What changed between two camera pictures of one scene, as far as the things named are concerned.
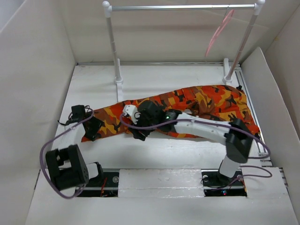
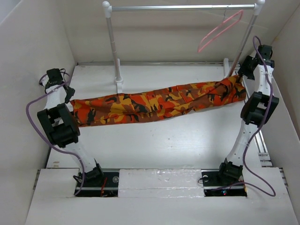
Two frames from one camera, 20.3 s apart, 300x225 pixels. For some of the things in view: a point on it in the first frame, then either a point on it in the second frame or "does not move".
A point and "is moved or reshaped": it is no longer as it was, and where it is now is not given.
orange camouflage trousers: [220, 105] is moved or reshaped
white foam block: [185, 182] does not move
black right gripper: [137, 133] → [243, 67]
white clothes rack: [258, 7] does not move
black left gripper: [97, 124] → [71, 92]
